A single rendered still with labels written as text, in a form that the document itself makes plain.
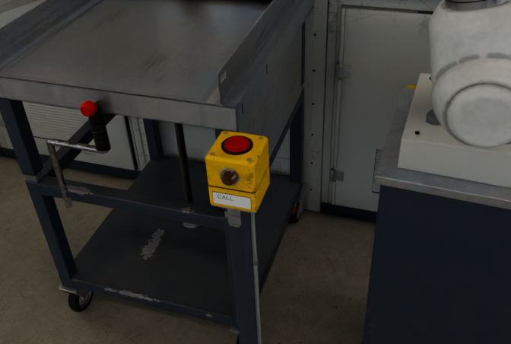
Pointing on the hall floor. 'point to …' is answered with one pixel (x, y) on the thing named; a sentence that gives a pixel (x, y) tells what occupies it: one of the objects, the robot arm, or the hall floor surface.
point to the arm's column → (439, 272)
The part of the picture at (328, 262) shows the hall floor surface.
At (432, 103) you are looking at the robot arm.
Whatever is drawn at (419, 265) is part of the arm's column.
